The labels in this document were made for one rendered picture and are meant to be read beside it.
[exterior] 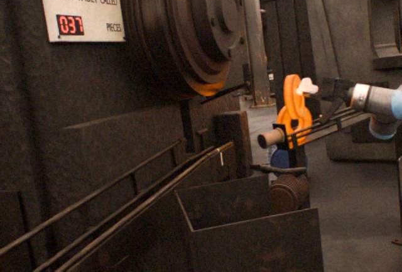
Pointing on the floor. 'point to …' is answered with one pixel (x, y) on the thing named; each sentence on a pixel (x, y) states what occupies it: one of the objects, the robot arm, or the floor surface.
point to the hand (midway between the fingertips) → (294, 91)
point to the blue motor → (277, 160)
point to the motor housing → (288, 193)
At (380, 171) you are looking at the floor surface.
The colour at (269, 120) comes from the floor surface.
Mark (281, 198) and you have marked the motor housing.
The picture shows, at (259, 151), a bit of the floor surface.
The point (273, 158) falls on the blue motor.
